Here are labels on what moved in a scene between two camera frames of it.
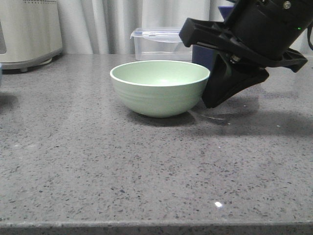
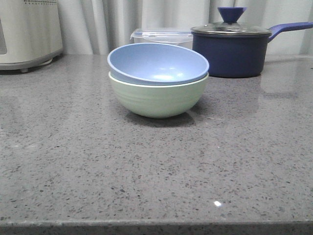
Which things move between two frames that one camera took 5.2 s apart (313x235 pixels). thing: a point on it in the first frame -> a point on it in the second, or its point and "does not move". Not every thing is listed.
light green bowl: [159, 88] does not move
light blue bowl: [1, 74] -> [156, 63]
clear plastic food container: [162, 44] does not move
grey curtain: [105, 27] does not move
